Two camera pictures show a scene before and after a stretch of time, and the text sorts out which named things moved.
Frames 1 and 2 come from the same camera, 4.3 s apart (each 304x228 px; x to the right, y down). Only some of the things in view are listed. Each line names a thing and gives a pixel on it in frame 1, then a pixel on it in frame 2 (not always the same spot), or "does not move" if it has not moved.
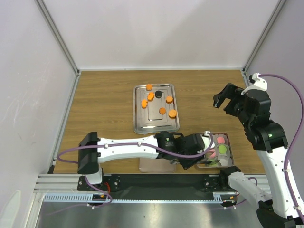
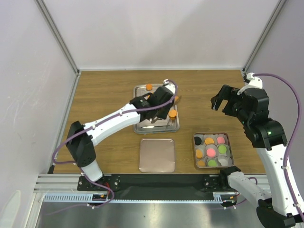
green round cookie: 222,149 does not move
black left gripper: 185,163 -> 164,115
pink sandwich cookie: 221,140 does not move
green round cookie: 213,164 does not move
